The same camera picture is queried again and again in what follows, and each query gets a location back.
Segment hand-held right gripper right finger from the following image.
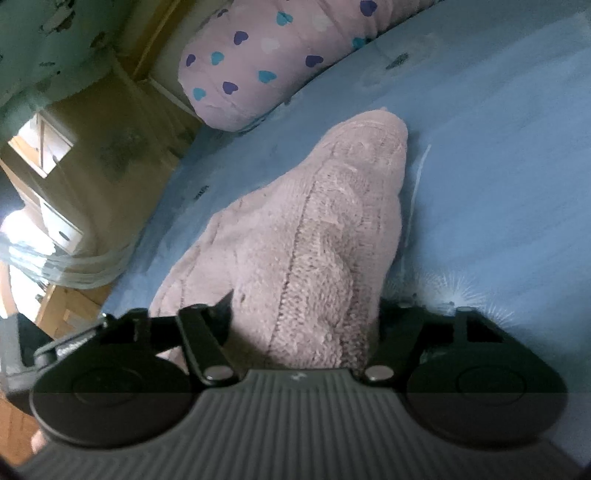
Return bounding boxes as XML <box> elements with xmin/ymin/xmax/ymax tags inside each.
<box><xmin>361</xmin><ymin>300</ymin><xmax>508</xmax><ymax>385</ymax></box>

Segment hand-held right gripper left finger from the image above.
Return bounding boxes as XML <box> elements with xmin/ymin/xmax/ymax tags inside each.
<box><xmin>98</xmin><ymin>290</ymin><xmax>240</xmax><ymax>387</ymax></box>

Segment pink knit sweater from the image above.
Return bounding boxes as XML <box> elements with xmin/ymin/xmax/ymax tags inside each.
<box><xmin>148</xmin><ymin>106</ymin><xmax>411</xmax><ymax>370</ymax></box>

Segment white mosquito net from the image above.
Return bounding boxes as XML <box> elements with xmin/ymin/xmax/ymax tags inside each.
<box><xmin>0</xmin><ymin>92</ymin><xmax>195</xmax><ymax>289</ymax></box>

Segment wooden drawer cabinet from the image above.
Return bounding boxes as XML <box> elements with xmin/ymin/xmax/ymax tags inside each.
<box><xmin>0</xmin><ymin>113</ymin><xmax>86</xmax><ymax>257</ymax></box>

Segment blue bed sheet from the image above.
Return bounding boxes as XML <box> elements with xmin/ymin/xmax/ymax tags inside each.
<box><xmin>99</xmin><ymin>0</ymin><xmax>591</xmax><ymax>352</ymax></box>

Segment pink heart print pillow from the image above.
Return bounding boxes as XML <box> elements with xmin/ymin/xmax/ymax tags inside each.
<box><xmin>179</xmin><ymin>0</ymin><xmax>437</xmax><ymax>132</ymax></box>

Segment teal patterned cloth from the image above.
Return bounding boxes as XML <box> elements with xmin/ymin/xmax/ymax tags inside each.
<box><xmin>0</xmin><ymin>0</ymin><xmax>185</xmax><ymax>139</ymax></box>

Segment wooden bed frame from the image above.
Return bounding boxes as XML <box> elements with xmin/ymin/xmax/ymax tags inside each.
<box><xmin>0</xmin><ymin>0</ymin><xmax>206</xmax><ymax>464</ymax></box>

